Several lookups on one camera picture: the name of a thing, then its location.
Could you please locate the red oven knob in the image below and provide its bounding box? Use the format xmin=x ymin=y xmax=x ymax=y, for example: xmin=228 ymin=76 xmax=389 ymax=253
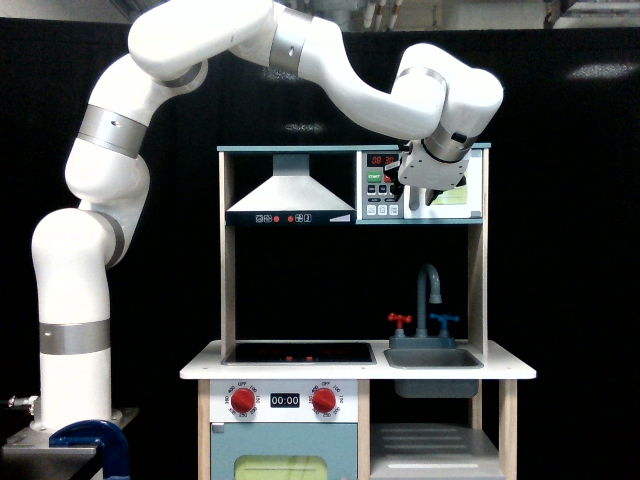
xmin=230 ymin=388 xmax=256 ymax=414
xmin=311 ymin=388 xmax=336 ymax=414

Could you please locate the wooden toy kitchen frame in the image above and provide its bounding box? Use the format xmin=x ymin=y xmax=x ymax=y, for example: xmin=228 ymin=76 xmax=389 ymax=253
xmin=180 ymin=143 xmax=536 ymax=479

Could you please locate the grey microwave control panel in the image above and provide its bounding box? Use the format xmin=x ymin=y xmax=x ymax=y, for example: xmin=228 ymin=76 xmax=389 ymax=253
xmin=356 ymin=150 xmax=404 ymax=221

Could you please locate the black oven timer display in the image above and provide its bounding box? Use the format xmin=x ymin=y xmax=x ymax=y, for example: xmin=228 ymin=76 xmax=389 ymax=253
xmin=270 ymin=392 xmax=300 ymax=408

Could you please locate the left red oven knob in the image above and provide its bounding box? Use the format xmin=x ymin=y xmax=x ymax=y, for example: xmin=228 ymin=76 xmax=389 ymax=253
xmin=230 ymin=388 xmax=256 ymax=414

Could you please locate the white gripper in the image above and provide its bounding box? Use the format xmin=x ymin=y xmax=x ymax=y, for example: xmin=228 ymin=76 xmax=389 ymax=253
xmin=390 ymin=141 xmax=471 ymax=206

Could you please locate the grey lower shelf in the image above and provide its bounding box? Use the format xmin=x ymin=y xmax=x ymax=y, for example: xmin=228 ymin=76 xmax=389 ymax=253
xmin=370 ymin=423 xmax=505 ymax=479

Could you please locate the blue C-clamp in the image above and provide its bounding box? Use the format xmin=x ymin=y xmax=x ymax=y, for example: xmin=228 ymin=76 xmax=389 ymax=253
xmin=49 ymin=420 xmax=131 ymax=480

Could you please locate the black backdrop curtain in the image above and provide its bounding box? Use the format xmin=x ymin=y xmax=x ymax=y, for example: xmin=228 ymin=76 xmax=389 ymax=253
xmin=1 ymin=19 xmax=639 ymax=479

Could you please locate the grey toy sink basin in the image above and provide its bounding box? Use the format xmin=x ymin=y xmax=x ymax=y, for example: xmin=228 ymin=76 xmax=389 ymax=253
xmin=384 ymin=348 xmax=484 ymax=399

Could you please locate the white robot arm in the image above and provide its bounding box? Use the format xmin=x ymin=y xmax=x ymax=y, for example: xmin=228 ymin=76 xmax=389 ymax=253
xmin=31 ymin=1 xmax=503 ymax=431

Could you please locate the blue faucet handle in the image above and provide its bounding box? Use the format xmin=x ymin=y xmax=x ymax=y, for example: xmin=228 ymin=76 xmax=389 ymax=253
xmin=430 ymin=313 xmax=460 ymax=331

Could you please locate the grey toy range hood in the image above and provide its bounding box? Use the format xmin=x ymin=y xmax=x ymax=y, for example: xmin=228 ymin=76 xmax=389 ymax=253
xmin=225 ymin=154 xmax=356 ymax=227

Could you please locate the right red oven knob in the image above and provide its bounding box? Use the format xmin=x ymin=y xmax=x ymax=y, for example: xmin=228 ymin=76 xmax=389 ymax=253
xmin=311 ymin=388 xmax=336 ymax=414

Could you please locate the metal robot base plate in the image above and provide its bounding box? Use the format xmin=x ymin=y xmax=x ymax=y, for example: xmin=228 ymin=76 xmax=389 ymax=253
xmin=1 ymin=407 xmax=140 ymax=459

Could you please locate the red faucet handle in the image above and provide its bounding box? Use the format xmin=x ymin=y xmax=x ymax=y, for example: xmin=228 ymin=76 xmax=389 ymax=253
xmin=387 ymin=313 xmax=413 ymax=330

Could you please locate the blue toy oven door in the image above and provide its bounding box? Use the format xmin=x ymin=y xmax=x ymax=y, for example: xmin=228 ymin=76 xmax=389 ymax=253
xmin=210 ymin=423 xmax=358 ymax=479

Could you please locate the black toy stovetop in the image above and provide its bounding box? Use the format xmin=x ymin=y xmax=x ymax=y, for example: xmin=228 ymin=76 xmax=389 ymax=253
xmin=223 ymin=342 xmax=375 ymax=365

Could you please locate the grey toy faucet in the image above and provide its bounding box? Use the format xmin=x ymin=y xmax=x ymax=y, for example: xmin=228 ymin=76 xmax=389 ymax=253
xmin=389 ymin=263 xmax=457 ymax=350

